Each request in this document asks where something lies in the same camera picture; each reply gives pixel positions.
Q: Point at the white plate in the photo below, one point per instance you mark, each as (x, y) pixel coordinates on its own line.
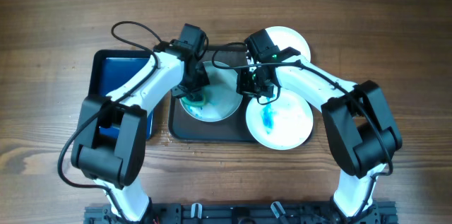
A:
(220, 97)
(280, 124)
(284, 37)

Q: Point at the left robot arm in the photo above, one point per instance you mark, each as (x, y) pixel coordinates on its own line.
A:
(108, 145)

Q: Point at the dark brown serving tray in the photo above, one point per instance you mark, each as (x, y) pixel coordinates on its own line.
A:
(230, 130)

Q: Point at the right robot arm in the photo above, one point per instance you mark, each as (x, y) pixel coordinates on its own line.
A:
(361, 131)

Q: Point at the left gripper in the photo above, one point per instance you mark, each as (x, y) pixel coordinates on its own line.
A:
(203, 80)

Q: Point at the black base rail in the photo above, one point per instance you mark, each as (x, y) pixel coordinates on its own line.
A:
(316, 212)

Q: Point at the green and yellow sponge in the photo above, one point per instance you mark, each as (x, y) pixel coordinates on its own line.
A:
(194, 100)

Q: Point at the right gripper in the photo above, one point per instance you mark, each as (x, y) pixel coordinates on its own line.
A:
(244, 87)

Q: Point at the small black water tray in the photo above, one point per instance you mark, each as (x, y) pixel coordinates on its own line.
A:
(113, 68)

